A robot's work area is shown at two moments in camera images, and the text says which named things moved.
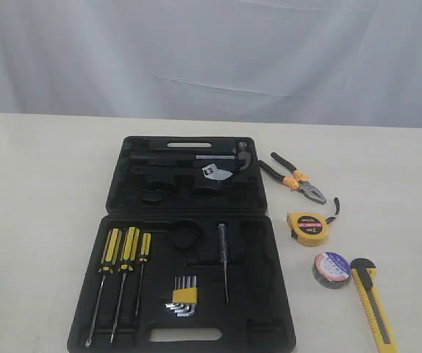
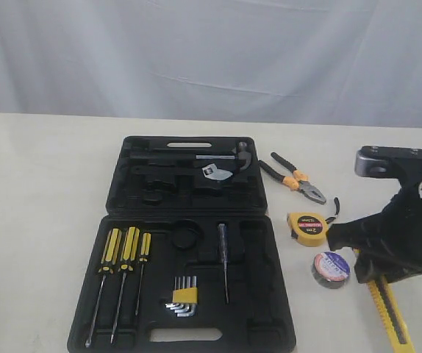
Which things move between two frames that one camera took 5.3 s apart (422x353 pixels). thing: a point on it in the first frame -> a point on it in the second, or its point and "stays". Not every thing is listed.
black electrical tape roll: x=331 y=270 stays
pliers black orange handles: x=297 y=182 stays
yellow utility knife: x=365 y=276 -> x=398 y=336
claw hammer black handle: x=242 y=154 stays
